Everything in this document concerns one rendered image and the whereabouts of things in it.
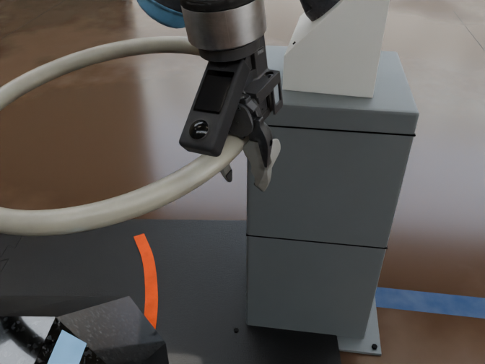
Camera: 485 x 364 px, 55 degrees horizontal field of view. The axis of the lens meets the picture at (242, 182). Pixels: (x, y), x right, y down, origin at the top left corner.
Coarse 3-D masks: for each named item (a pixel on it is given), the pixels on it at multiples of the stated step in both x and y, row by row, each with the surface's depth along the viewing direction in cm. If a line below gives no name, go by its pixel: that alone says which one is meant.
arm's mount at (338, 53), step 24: (360, 0) 101; (384, 0) 100; (312, 24) 112; (336, 24) 105; (360, 24) 104; (384, 24) 103; (288, 48) 114; (312, 48) 109; (336, 48) 108; (360, 48) 107; (288, 72) 114; (312, 72) 113; (336, 72) 111; (360, 72) 110; (360, 96) 113
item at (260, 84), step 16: (240, 48) 51; (256, 48) 53; (256, 64) 57; (256, 80) 58; (272, 80) 58; (256, 96) 55; (272, 96) 59; (240, 112) 56; (256, 112) 56; (240, 128) 57
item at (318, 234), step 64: (384, 64) 130; (320, 128) 113; (384, 128) 110; (256, 192) 127; (320, 192) 124; (384, 192) 121; (256, 256) 141; (320, 256) 137; (256, 320) 158; (320, 320) 153
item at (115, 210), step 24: (96, 48) 87; (120, 48) 87; (144, 48) 87; (168, 48) 86; (192, 48) 83; (48, 72) 84; (0, 96) 79; (240, 144) 59; (192, 168) 55; (216, 168) 57; (144, 192) 53; (168, 192) 54; (0, 216) 54; (24, 216) 53; (48, 216) 52; (72, 216) 52; (96, 216) 52; (120, 216) 52
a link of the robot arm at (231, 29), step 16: (256, 0) 48; (192, 16) 49; (208, 16) 48; (224, 16) 48; (240, 16) 48; (256, 16) 49; (192, 32) 50; (208, 32) 49; (224, 32) 49; (240, 32) 49; (256, 32) 50; (208, 48) 50; (224, 48) 50
